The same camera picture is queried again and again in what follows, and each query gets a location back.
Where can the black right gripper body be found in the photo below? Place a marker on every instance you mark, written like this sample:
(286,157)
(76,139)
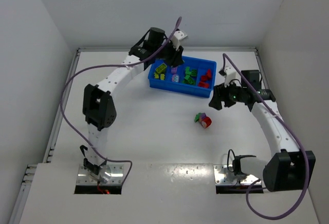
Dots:
(222,95)

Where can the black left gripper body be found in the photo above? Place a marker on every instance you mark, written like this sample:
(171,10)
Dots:
(174,55)

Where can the red lego brick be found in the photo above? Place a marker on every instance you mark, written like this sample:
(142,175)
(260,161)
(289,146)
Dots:
(205,79)

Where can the purple round printed lego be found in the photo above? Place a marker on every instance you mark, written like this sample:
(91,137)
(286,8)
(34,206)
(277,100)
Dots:
(175,78)

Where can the lime green lego brick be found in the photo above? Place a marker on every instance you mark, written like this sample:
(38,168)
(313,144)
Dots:
(160,72)

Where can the flower and butterfly lego assembly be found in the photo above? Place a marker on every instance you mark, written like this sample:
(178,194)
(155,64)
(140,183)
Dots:
(203,120)

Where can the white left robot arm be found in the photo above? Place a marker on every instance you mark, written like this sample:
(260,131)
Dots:
(98,100)

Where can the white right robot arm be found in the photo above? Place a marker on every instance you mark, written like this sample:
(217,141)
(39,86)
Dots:
(286,170)

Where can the blue compartment tray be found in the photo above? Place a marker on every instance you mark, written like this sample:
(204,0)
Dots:
(200,64)

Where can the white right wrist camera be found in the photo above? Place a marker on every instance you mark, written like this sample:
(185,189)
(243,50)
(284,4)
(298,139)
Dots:
(229,73)

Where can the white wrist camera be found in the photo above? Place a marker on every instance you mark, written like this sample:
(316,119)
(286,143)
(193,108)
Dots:
(229,73)
(177,38)

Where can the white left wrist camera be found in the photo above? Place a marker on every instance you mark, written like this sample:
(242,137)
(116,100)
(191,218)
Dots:
(177,38)

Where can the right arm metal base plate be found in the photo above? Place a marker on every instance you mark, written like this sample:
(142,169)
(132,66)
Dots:
(224,176)

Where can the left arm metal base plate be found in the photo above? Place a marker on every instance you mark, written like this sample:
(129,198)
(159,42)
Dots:
(109,175)

